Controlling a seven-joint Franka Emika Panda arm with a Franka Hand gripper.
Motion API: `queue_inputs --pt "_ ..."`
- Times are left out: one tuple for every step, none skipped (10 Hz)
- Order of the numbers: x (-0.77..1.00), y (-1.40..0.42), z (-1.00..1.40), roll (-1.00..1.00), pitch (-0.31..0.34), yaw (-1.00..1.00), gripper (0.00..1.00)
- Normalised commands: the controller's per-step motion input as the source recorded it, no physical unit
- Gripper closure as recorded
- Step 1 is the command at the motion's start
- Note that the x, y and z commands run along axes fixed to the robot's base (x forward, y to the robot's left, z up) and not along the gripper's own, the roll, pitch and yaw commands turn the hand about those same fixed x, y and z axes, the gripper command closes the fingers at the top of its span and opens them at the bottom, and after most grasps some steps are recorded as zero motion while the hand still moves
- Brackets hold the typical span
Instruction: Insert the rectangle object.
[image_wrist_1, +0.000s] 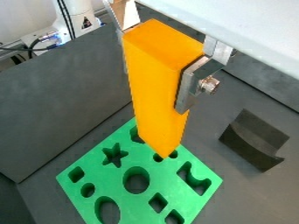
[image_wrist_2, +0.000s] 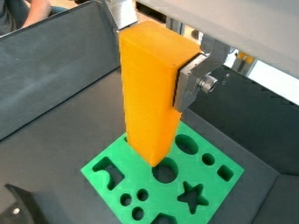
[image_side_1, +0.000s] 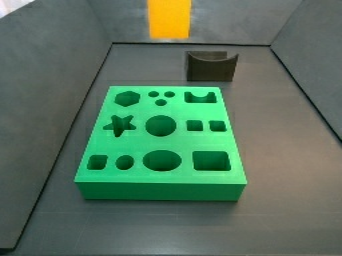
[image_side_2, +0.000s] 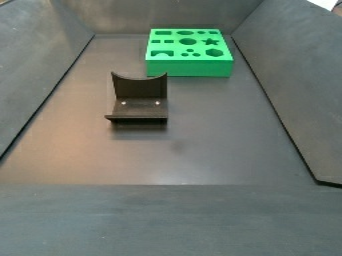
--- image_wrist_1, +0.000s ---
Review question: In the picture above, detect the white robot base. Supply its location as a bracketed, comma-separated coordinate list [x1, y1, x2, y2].
[21, 0, 101, 48]

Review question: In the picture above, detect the orange rectangular block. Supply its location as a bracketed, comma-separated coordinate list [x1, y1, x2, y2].
[122, 19, 203, 158]

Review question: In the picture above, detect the black curved holder block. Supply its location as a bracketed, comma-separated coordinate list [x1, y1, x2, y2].
[219, 109, 289, 172]

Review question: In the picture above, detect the green shape sorter board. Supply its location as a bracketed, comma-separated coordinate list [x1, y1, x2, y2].
[56, 120, 221, 224]

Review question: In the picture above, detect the dark grey upright panel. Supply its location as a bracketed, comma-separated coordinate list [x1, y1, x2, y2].
[0, 24, 130, 183]

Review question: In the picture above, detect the black cable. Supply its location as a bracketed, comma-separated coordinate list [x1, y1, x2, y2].
[0, 0, 76, 60]

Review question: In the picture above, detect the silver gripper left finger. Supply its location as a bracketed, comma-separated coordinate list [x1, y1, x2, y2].
[101, 0, 141, 74]

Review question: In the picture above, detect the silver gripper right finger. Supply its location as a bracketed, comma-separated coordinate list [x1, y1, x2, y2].
[175, 36, 232, 114]

